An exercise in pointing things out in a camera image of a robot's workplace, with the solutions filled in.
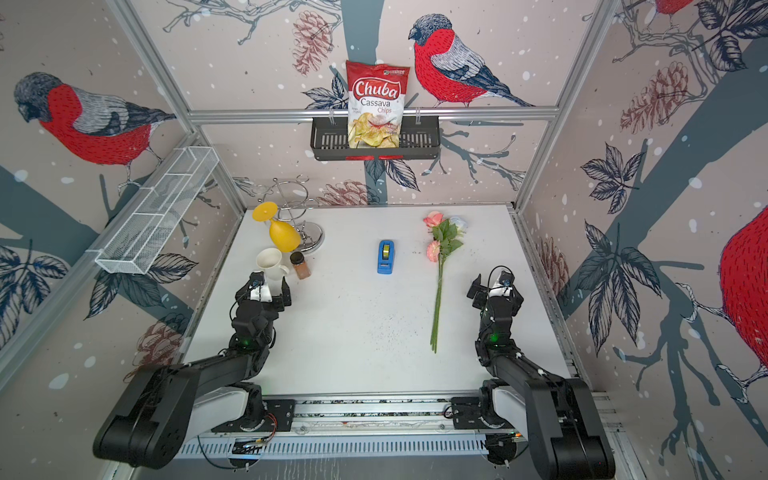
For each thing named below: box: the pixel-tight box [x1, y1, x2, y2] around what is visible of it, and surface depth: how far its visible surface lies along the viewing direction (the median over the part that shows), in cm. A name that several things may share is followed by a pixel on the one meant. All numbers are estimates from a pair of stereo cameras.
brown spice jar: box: [290, 251, 311, 280], surface depth 97 cm
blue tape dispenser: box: [377, 240, 395, 275], surface depth 103 cm
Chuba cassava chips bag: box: [346, 60, 410, 149], surface depth 86 cm
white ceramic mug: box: [256, 248, 289, 281], surface depth 97 cm
